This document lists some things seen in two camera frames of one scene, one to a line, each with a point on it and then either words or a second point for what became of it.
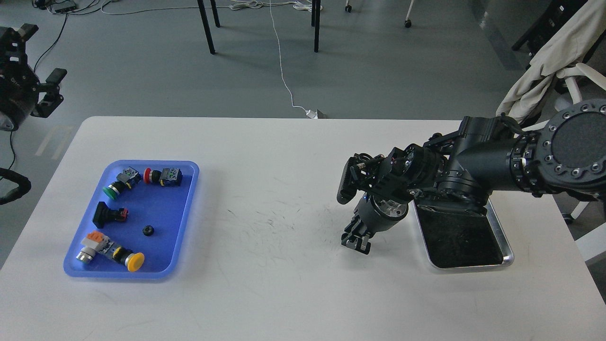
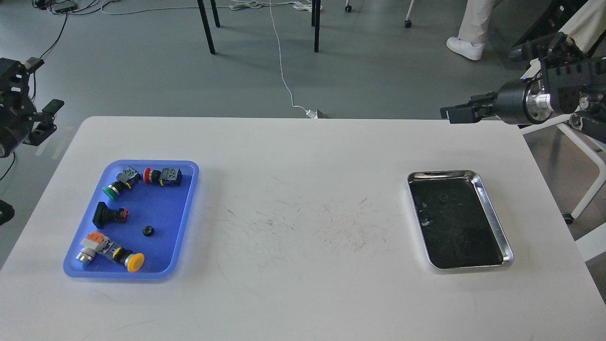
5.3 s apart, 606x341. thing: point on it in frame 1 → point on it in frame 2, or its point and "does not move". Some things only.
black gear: (147, 230) does not move
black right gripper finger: (349, 240) → (486, 100)
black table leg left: (207, 27) does not move
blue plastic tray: (134, 226) does not move
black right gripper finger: (363, 246) → (470, 113)
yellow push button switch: (95, 242) does not move
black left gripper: (19, 95) → (17, 111)
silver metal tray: (455, 239) does not move
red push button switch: (168, 176) does not move
